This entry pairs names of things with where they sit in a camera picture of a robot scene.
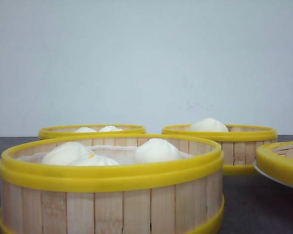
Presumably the yellow bamboo steamer lid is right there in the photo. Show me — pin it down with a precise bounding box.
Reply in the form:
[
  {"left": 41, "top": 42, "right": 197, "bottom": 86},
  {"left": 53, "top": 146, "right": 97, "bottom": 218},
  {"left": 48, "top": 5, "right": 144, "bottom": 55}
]
[{"left": 255, "top": 141, "right": 293, "bottom": 185}]

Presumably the right white steamed bun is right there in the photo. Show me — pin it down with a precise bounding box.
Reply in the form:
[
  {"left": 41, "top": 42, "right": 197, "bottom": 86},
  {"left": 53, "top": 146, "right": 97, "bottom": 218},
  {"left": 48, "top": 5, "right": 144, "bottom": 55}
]
[{"left": 133, "top": 138, "right": 182, "bottom": 163}]

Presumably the white steamed bun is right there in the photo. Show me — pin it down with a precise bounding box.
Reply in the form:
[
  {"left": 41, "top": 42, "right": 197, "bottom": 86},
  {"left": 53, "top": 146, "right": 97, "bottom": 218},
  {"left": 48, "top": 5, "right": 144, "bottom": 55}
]
[
  {"left": 41, "top": 142, "right": 93, "bottom": 166},
  {"left": 133, "top": 138, "right": 182, "bottom": 163}
]

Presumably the back right large bun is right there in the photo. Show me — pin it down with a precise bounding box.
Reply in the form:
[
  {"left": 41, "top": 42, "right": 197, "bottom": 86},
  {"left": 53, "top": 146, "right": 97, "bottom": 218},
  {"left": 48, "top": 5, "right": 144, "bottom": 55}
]
[{"left": 188, "top": 118, "right": 228, "bottom": 132}]

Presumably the front middle steamed bun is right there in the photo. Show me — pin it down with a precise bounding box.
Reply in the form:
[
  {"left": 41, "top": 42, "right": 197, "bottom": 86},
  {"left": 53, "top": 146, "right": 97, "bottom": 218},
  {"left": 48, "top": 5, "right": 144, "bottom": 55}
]
[{"left": 69, "top": 155, "right": 120, "bottom": 166}]

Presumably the front bamboo steamer basket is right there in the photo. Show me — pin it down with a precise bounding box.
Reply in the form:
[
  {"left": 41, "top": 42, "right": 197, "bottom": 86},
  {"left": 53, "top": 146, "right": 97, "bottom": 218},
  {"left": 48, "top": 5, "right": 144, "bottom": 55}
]
[{"left": 0, "top": 134, "right": 224, "bottom": 234}]

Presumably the left white steamed bun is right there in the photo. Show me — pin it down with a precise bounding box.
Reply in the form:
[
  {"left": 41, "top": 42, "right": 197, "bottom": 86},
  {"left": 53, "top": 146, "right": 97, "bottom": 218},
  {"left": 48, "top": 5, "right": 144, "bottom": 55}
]
[{"left": 41, "top": 142, "right": 93, "bottom": 166}]

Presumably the white plate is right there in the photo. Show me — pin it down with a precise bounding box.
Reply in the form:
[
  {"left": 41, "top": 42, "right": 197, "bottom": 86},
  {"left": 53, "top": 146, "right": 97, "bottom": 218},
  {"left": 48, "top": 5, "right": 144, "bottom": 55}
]
[{"left": 254, "top": 163, "right": 293, "bottom": 188}]

